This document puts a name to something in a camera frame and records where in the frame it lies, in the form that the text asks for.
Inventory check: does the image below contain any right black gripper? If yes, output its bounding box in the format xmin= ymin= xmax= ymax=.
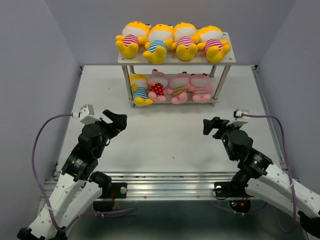
xmin=203 ymin=116 xmax=242 ymax=161

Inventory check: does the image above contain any yellow toy blue stripes face-down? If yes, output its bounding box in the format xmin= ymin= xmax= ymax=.
xmin=129 ymin=72 xmax=153 ymax=107

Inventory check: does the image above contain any pink toy red polka shirt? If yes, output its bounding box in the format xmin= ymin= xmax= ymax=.
xmin=147 ymin=69 xmax=169 ymax=103

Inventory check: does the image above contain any pink toy yellow striped shirt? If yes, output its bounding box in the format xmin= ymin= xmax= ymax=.
xmin=166 ymin=71 xmax=191 ymax=105

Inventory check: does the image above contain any yellow toy pink stripes face-down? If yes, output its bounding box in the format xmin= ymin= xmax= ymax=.
xmin=115 ymin=21 xmax=152 ymax=59

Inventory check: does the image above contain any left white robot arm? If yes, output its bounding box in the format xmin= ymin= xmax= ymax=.
xmin=17 ymin=104 xmax=128 ymax=240

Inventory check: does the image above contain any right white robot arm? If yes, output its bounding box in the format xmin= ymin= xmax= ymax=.
xmin=203 ymin=114 xmax=320 ymax=238

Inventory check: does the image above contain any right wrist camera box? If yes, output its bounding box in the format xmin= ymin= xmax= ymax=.
xmin=227 ymin=109 xmax=249 ymax=127

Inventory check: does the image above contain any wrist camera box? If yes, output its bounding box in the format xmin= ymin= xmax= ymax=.
xmin=71 ymin=104 xmax=101 ymax=125
xmin=227 ymin=109 xmax=249 ymax=127

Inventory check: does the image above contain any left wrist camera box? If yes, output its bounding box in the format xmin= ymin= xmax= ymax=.
xmin=71 ymin=104 xmax=101 ymax=125

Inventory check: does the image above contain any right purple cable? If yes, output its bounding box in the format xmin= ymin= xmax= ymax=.
xmin=214 ymin=113 xmax=298 ymax=234

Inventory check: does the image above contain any purple cable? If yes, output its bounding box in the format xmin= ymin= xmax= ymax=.
xmin=214 ymin=113 xmax=298 ymax=234
xmin=31 ymin=113 xmax=135 ymax=233

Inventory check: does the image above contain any aluminium rail frame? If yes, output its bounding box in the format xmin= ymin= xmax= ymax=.
xmin=29 ymin=65 xmax=311 ymax=240

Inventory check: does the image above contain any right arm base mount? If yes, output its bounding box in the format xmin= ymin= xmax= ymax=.
xmin=210 ymin=181 xmax=249 ymax=200

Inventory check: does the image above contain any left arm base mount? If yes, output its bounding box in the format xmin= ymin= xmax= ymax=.
xmin=98 ymin=182 xmax=128 ymax=200

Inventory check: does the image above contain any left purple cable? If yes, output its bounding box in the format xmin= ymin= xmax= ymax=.
xmin=31 ymin=113 xmax=135 ymax=233

